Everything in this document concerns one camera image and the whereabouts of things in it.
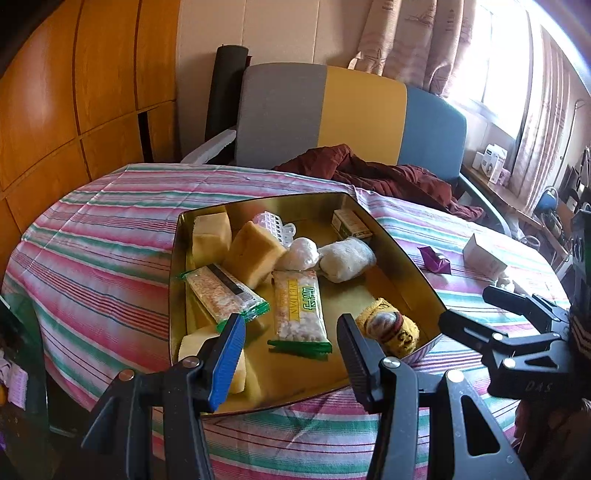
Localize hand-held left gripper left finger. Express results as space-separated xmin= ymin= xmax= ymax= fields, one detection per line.
xmin=81 ymin=313 xmax=247 ymax=480

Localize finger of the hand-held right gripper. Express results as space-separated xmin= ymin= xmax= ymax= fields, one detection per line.
xmin=438 ymin=309 xmax=566 ymax=372
xmin=482 ymin=285 xmax=572 ymax=332

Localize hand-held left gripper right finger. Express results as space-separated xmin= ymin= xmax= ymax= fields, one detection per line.
xmin=336 ymin=314 xmax=529 ymax=480

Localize yellow sponge cake piece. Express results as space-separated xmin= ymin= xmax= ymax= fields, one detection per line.
xmin=191 ymin=211 xmax=232 ymax=271
xmin=178 ymin=325 xmax=247 ymax=395
xmin=223 ymin=220 xmax=287 ymax=289

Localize yellow plush toy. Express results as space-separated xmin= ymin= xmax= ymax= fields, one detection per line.
xmin=355 ymin=298 xmax=421 ymax=358

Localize gold metal tin box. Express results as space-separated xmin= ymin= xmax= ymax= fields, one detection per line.
xmin=168 ymin=191 xmax=448 ymax=418

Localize dark striped rice cracker packet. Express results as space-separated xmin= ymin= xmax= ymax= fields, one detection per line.
xmin=178 ymin=263 xmax=270 ymax=326

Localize yellow label rice cracker packet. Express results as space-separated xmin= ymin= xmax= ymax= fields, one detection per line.
xmin=267 ymin=269 xmax=333 ymax=358

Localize white bun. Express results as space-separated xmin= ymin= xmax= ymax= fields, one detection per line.
xmin=318 ymin=237 xmax=377 ymax=282

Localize round white snack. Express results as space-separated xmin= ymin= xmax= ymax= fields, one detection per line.
xmin=276 ymin=237 xmax=320 ymax=273

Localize small brown green box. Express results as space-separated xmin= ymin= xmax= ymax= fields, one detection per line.
xmin=331 ymin=209 xmax=374 ymax=241

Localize clear plastic hair clip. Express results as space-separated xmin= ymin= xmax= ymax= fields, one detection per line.
xmin=252 ymin=211 xmax=296 ymax=245

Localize white cardboard box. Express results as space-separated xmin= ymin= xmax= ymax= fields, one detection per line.
xmin=463 ymin=233 xmax=508 ymax=278

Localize purple foil wrapper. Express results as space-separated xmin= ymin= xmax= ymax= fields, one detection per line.
xmin=418 ymin=246 xmax=451 ymax=274

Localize wooden window ledge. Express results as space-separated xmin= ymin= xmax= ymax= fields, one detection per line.
xmin=462 ymin=164 xmax=571 ymax=259

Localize blue round object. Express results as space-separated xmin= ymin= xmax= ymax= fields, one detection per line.
xmin=536 ymin=187 xmax=561 ymax=217

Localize white boxes on ledge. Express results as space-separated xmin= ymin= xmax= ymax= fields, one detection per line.
xmin=473 ymin=143 xmax=509 ymax=183

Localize dark red blanket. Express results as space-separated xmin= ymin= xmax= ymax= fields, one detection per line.
xmin=272 ymin=144 xmax=485 ymax=222

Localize striped pink green tablecloth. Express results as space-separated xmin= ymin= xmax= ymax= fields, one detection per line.
xmin=0 ymin=164 xmax=573 ymax=480

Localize pink checked curtain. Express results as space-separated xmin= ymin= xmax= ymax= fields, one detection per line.
xmin=508 ymin=28 xmax=578 ymax=208

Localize pink paper packet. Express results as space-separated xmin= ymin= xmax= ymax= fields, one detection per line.
xmin=7 ymin=364 xmax=31 ymax=409

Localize grey yellow blue sofa chair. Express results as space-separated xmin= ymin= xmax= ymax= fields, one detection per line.
xmin=180 ymin=62 xmax=518 ymax=232

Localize black rolled mat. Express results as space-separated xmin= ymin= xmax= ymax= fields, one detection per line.
xmin=204 ymin=44 xmax=252 ymax=139

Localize beige patterned curtain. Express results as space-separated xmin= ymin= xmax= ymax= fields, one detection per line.
xmin=346 ymin=0 xmax=465 ymax=97

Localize orange wooden wardrobe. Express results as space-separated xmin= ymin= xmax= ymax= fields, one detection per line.
xmin=0 ymin=0 xmax=181 ymax=273

